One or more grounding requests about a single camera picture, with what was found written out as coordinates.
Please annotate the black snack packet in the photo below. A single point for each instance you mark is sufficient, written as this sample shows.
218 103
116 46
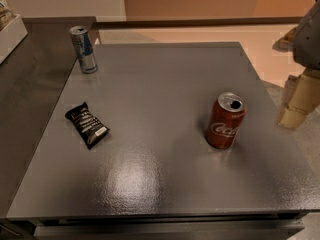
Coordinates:
89 127

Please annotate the red coke can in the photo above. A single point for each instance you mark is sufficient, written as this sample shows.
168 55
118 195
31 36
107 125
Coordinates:
228 112

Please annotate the blue silver energy drink can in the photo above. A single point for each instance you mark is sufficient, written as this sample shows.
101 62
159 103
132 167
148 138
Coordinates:
83 48

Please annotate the dark side counter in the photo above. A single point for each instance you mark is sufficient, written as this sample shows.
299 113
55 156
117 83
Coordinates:
31 80

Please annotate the white box with items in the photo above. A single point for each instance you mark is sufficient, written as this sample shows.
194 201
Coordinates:
12 30

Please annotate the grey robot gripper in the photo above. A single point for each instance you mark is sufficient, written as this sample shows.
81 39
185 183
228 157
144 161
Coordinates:
308 39

